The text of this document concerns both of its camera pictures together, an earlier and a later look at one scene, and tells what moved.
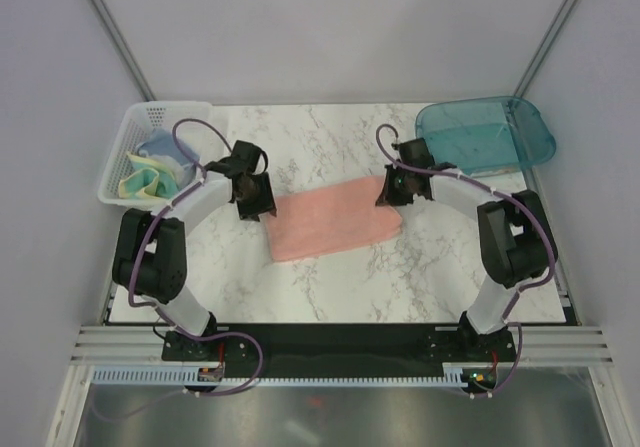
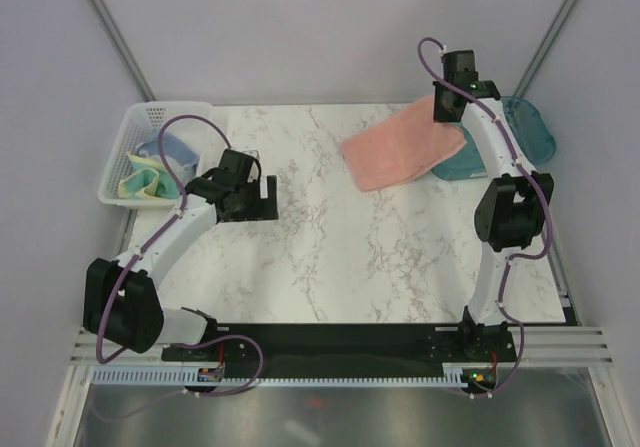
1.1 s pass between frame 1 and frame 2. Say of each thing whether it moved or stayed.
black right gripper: moved
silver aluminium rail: stayed
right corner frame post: stayed
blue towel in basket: stayed
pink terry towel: moved
